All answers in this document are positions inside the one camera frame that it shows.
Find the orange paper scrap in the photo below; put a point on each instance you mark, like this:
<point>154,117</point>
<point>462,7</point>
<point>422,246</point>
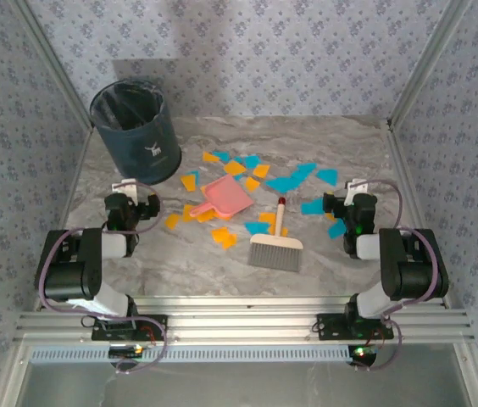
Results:
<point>267,218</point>
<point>172,221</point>
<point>188,213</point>
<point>206,217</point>
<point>261,171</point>
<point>210,157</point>
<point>251,184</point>
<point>235,168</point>
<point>229,241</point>
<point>286,232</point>
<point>188,182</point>
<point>220,233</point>
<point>330,217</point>

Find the beige hand brush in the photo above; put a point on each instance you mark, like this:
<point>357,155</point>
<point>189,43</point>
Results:
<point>275,254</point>

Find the pink plastic dustpan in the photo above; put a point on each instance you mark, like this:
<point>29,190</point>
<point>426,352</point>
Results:
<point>226,197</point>

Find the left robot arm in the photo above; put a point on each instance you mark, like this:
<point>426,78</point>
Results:
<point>73,263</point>

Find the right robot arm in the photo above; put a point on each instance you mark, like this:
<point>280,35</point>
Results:
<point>408,271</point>

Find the dark blue trash bin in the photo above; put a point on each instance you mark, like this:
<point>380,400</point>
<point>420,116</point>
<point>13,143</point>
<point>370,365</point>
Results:
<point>146,144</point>

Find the small controller circuit board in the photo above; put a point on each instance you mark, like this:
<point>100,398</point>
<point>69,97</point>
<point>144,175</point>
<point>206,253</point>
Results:
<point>124,352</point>
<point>364,354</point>

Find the grey metal panel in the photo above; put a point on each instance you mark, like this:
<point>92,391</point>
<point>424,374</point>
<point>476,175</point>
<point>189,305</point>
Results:
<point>239,386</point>

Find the aluminium table side rail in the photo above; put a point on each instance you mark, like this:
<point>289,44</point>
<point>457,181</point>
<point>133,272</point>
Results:
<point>76,178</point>
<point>396,144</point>

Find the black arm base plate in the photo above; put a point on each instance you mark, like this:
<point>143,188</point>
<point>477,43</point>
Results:
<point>328,328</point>
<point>97,332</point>

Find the aluminium mounting rail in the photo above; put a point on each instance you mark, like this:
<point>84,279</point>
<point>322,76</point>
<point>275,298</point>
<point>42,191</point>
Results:
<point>239,322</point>

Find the aluminium frame post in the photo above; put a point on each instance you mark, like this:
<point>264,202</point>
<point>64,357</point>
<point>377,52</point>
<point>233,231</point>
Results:
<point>439,42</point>
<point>44,42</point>

